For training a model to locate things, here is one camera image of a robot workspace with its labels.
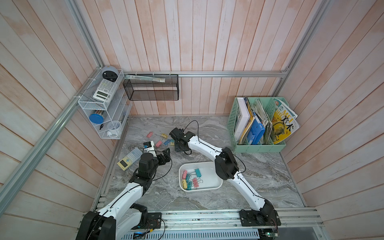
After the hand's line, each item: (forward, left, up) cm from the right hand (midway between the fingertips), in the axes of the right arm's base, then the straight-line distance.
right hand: (179, 147), depth 102 cm
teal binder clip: (-27, -8, +2) cm, 28 cm away
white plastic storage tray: (-21, -12, +1) cm, 24 cm away
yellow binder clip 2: (-26, -5, +2) cm, 27 cm away
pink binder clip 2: (+9, +22, +2) cm, 24 cm away
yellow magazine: (+9, -67, +17) cm, 70 cm away
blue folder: (+1, -48, +19) cm, 51 cm away
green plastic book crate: (+20, -60, +22) cm, 67 cm away
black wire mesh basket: (+34, +26, +23) cm, 49 cm away
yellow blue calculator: (-10, +30, +3) cm, 32 cm away
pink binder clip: (-21, -5, +3) cm, 21 cm away
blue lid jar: (-3, +40, +33) cm, 52 cm away
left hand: (-11, +7, +13) cm, 18 cm away
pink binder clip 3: (+3, +15, +1) cm, 15 cm away
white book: (+6, -39, +24) cm, 46 cm away
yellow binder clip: (+9, +11, +2) cm, 15 cm away
